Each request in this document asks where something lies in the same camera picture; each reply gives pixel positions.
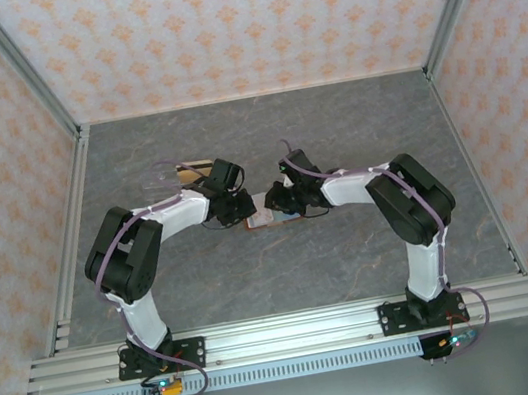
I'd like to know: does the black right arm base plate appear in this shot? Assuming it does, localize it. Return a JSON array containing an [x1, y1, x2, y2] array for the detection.
[[376, 289, 469, 339]]

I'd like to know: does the blue credit card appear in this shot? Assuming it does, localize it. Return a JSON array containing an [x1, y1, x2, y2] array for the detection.
[[272, 206, 305, 225]]

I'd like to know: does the aluminium mounting rail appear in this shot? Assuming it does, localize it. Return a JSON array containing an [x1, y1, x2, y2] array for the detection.
[[19, 272, 528, 395]]

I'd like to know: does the circuit board with yellow connector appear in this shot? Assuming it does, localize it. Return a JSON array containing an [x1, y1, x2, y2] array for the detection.
[[139, 373, 186, 395]]

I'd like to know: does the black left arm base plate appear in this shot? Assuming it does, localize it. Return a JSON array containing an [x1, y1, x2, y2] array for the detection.
[[114, 335, 210, 383]]

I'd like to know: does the white pink patterned credit card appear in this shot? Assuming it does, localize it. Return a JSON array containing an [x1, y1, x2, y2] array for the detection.
[[245, 204, 276, 230]]

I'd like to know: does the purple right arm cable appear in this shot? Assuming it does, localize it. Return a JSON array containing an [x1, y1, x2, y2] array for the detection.
[[277, 110, 498, 383]]

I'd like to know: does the clear acrylic tray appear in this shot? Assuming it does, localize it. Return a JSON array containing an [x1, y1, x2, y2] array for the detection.
[[137, 163, 184, 200]]

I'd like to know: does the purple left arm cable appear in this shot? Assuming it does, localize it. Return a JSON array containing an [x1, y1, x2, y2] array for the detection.
[[76, 151, 257, 395]]

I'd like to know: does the tan wooden block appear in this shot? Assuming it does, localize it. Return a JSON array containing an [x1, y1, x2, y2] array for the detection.
[[175, 156, 215, 185]]

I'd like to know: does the aluminium table side rail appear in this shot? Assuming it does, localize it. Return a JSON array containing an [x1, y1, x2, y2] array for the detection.
[[9, 123, 128, 358], [423, 55, 528, 288]]

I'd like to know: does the grey slotted cable duct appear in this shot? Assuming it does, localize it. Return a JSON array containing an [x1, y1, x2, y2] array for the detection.
[[74, 336, 426, 395]]

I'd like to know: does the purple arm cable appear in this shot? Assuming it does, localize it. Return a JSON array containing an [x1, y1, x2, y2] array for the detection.
[[76, 151, 257, 395], [277, 110, 498, 383]]

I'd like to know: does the circuit board with blue light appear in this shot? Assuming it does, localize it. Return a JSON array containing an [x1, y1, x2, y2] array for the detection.
[[433, 327, 480, 353]]

